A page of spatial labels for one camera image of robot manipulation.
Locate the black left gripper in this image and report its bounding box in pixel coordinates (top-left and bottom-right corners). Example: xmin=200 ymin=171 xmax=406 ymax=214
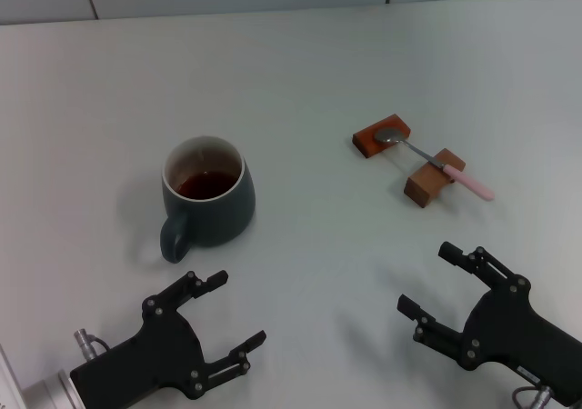
xmin=70 ymin=270 xmax=267 ymax=409

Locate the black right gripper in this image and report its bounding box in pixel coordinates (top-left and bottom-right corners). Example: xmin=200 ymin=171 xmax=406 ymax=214
xmin=396 ymin=241 xmax=582 ymax=408

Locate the grey ceramic cup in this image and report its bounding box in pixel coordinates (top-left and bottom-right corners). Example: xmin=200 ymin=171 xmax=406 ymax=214
xmin=158 ymin=135 xmax=256 ymax=264

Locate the pink handled metal spoon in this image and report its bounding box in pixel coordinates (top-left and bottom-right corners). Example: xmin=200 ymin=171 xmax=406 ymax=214
xmin=373 ymin=126 xmax=496 ymax=202

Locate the brown wooden arched block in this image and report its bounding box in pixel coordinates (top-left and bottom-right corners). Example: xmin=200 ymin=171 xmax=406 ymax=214
xmin=403 ymin=147 xmax=467 ymax=209

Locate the dark coffee liquid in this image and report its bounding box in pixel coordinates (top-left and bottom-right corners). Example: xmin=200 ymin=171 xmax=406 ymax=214
xmin=175 ymin=171 xmax=240 ymax=201

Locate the reddish wooden block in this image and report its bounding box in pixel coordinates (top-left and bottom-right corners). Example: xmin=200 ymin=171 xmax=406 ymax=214
xmin=351 ymin=113 xmax=413 ymax=159

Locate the left gripper cable with plug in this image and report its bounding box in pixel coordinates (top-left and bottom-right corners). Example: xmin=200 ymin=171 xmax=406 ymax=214
xmin=74 ymin=329 xmax=111 ymax=361

